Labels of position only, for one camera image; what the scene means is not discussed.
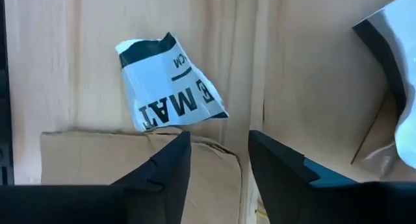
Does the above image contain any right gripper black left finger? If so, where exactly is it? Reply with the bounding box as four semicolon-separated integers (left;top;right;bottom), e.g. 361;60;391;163
112;131;192;224

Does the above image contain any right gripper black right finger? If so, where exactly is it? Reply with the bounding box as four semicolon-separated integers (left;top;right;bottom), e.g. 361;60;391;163
248;129;358;224

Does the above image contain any brown cardboard piece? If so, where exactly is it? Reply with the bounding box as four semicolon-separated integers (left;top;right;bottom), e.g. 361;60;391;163
39;128;243;224

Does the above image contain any torn white label MAT print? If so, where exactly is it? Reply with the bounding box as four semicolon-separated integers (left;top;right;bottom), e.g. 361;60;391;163
115;31;229;132

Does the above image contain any flat brown cardboard scrap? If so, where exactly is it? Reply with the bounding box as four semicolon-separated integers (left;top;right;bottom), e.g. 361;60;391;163
350;90;416;182

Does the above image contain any black aluminium table frame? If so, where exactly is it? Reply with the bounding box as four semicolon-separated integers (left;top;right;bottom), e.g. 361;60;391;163
0;0;14;186

